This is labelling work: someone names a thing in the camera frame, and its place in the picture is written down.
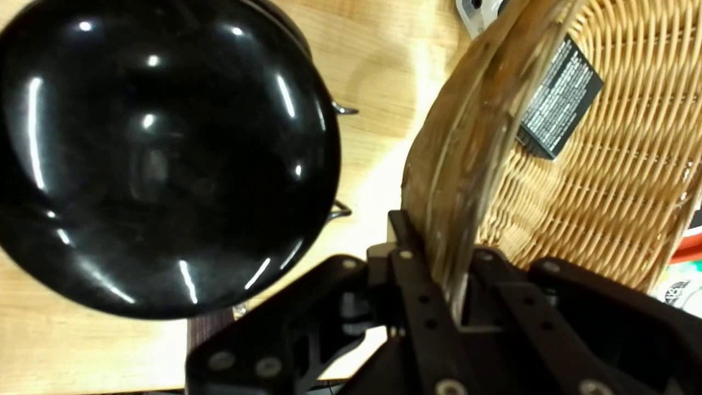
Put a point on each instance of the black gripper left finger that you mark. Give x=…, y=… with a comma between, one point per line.
x=409, y=322

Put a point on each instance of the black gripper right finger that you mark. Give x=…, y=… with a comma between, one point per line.
x=555, y=330

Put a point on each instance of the brown wicker basket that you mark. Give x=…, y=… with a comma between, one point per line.
x=614, y=167

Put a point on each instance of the small black card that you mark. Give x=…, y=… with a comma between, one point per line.
x=563, y=103

